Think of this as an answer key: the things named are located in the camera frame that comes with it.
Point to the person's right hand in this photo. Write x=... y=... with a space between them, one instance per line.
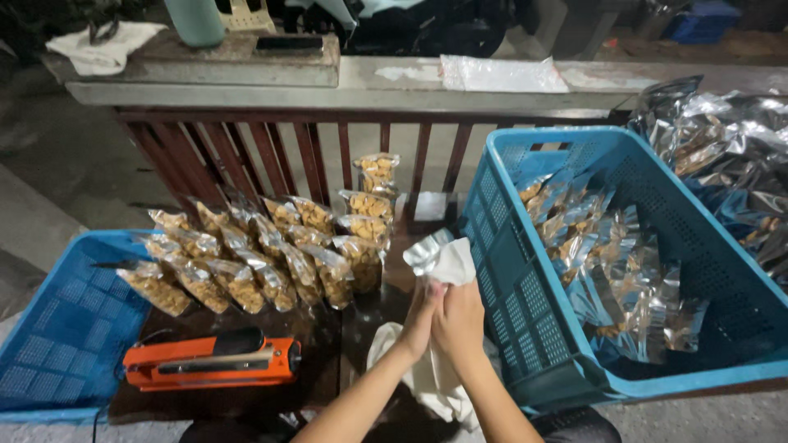
x=460 y=323

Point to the person's left hand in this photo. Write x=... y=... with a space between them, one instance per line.
x=420 y=323

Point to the person's right fingers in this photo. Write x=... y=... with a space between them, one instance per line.
x=460 y=289

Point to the person's left fingers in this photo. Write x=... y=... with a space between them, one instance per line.
x=433 y=292

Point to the single silver foil pouch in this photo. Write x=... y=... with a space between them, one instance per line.
x=423 y=249

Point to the white cloth rag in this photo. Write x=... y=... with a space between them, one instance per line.
x=434 y=384

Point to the large blue plastic crate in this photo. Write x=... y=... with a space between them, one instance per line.
x=523 y=295

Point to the pile of foil snack pouches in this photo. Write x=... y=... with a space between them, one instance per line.
x=591 y=246

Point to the person's dark trousers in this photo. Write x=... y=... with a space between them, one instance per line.
x=575 y=427

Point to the rows of filled snack packets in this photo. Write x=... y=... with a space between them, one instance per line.
x=246 y=283

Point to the long concrete ledge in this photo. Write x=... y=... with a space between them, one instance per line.
x=394 y=86

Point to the dark red wooden railing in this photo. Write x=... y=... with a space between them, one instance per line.
x=271 y=154

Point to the clear plastic bag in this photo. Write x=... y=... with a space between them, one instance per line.
x=502 y=75

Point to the orange heat sealer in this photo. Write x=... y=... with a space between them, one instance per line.
x=209 y=370

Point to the dark scooter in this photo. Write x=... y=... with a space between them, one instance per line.
x=425 y=28

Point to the black phone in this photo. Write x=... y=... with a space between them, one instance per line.
x=289 y=45

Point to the heap of large foil bags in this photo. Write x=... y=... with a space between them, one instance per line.
x=726 y=141

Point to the black slim pen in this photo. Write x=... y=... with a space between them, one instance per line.
x=116 y=264

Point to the grey concrete slab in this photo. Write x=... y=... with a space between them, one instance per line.
x=203 y=67

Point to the beige plastic stool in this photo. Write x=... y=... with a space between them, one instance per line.
x=246 y=17

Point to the small dark blue crate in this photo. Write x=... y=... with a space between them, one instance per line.
x=702 y=21

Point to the green tumbler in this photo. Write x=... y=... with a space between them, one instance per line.
x=194 y=21

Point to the empty blue plastic crate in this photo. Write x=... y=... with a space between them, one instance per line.
x=61 y=344

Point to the crumpled white towel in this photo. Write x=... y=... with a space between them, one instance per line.
x=101 y=55

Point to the black glasses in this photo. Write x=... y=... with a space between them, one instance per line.
x=103 y=31

